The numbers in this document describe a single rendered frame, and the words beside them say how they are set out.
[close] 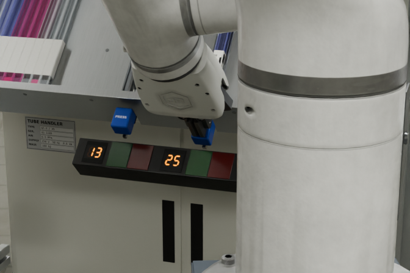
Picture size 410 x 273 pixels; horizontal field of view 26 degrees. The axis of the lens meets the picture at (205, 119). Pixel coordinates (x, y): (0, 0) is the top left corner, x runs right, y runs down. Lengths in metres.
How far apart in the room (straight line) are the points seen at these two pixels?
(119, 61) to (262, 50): 0.66
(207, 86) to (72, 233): 0.74
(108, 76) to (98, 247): 0.51
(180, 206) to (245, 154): 0.95
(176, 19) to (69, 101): 0.38
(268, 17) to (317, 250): 0.16
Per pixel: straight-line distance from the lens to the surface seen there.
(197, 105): 1.04
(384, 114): 0.61
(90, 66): 1.25
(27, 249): 1.74
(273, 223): 0.63
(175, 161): 1.15
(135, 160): 1.16
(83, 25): 1.30
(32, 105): 1.28
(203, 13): 0.89
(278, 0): 0.58
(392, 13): 0.60
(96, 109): 1.23
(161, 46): 0.92
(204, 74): 0.99
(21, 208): 1.71
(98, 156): 1.18
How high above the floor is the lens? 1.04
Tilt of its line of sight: 17 degrees down
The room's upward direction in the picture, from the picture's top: straight up
